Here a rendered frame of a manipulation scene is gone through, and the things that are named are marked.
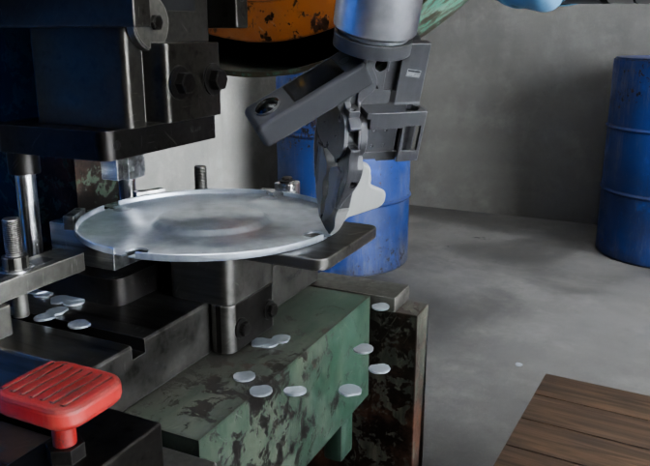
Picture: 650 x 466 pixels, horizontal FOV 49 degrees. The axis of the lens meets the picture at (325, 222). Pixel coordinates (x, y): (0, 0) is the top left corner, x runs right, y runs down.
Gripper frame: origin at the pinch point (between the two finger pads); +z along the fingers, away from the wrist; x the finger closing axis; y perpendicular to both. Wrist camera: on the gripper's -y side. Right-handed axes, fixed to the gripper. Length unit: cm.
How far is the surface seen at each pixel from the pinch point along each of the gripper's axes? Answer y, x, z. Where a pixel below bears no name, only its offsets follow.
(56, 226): -25.8, 14.7, 7.2
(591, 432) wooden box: 53, 0, 47
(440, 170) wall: 184, 252, 147
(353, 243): 2.0, -3.3, 0.6
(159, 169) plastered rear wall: 14, 184, 96
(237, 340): -8.8, -1.0, 13.7
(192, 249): -13.8, -0.8, 1.2
